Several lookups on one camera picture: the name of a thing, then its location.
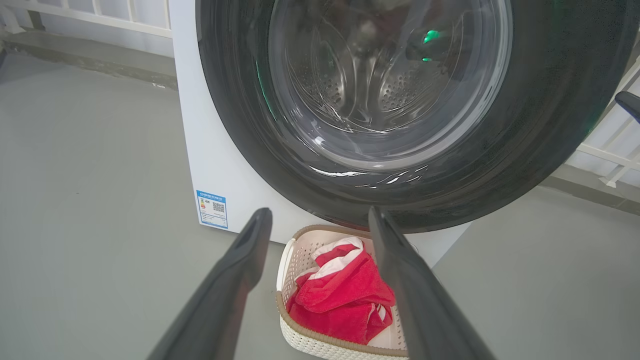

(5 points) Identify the white front-load washing machine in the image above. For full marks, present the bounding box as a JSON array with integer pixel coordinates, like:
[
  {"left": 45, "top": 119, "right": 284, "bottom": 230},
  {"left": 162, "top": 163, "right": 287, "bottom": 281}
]
[{"left": 167, "top": 0, "right": 640, "bottom": 268}]

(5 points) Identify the red garment with white trim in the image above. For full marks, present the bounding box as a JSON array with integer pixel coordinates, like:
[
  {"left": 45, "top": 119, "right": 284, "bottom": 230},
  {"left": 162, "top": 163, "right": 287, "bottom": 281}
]
[{"left": 286, "top": 295, "right": 396, "bottom": 346}]

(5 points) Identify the blue energy label sticker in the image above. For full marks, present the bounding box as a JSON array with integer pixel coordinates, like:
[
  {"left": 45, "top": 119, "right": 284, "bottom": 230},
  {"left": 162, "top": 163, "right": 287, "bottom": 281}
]
[{"left": 196, "top": 189, "right": 228, "bottom": 230}]

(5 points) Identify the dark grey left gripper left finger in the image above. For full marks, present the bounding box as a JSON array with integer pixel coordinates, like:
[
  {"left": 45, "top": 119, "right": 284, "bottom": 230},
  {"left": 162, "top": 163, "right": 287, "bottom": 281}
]
[{"left": 147, "top": 207, "right": 273, "bottom": 360}]

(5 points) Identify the white metal railing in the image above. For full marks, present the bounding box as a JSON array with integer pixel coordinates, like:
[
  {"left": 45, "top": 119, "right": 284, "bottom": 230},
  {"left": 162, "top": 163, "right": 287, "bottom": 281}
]
[
  {"left": 565, "top": 55, "right": 640, "bottom": 188},
  {"left": 0, "top": 0, "right": 173, "bottom": 38}
]

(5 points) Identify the washing machine glass door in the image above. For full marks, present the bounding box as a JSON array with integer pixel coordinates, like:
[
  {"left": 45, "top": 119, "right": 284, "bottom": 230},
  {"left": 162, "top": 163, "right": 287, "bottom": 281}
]
[{"left": 196, "top": 0, "right": 640, "bottom": 234}]

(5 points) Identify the red garment with white band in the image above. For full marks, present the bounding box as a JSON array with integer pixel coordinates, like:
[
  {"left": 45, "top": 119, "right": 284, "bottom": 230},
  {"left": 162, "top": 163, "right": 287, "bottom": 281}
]
[{"left": 295, "top": 236, "right": 397, "bottom": 315}]

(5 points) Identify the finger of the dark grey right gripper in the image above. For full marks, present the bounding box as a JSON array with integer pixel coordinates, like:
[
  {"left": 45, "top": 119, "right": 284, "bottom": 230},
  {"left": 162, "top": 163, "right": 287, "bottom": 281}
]
[{"left": 615, "top": 91, "right": 640, "bottom": 123}]

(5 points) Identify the cream perforated laundry basket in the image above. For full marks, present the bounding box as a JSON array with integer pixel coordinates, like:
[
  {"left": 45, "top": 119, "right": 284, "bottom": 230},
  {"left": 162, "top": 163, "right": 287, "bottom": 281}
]
[{"left": 276, "top": 224, "right": 416, "bottom": 360}]

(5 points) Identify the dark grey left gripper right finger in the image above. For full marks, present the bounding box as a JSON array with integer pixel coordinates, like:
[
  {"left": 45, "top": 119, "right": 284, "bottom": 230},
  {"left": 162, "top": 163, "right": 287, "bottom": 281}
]
[{"left": 367, "top": 206, "right": 496, "bottom": 360}]

